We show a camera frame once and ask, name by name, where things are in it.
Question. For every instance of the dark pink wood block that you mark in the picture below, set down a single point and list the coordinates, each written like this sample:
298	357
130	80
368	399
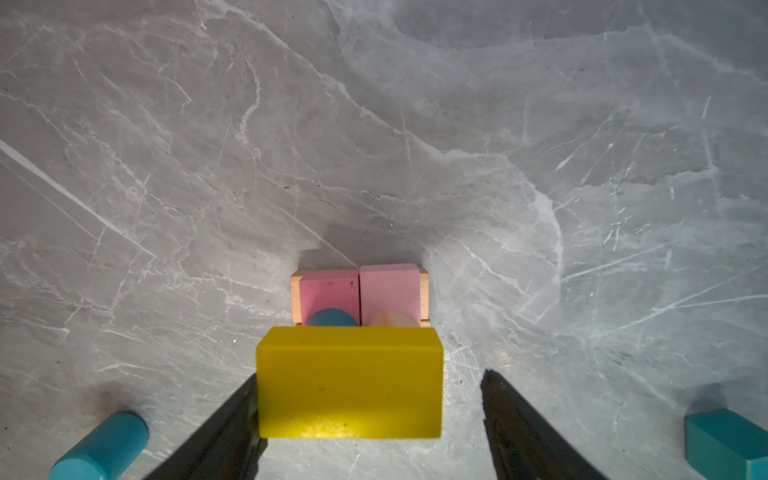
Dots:
312	291

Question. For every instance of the small teal cylinder block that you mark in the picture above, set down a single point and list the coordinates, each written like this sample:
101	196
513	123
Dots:
107	451

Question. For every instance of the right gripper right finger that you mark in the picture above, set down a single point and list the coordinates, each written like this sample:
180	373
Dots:
522	443

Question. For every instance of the light pink wood block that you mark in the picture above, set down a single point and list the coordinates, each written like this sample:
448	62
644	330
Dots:
395	287

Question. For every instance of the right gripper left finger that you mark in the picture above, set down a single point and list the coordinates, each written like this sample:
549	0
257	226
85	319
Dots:
226	446

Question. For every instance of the natural wood cylinder block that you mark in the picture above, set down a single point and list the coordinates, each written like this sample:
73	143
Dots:
393	319

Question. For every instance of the large teal cylinder block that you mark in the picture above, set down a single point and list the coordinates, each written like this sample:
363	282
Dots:
331	318

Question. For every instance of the yellow wood block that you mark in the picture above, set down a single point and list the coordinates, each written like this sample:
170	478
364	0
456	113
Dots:
350	383

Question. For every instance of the teal cube block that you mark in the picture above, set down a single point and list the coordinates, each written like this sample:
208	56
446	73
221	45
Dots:
724	445

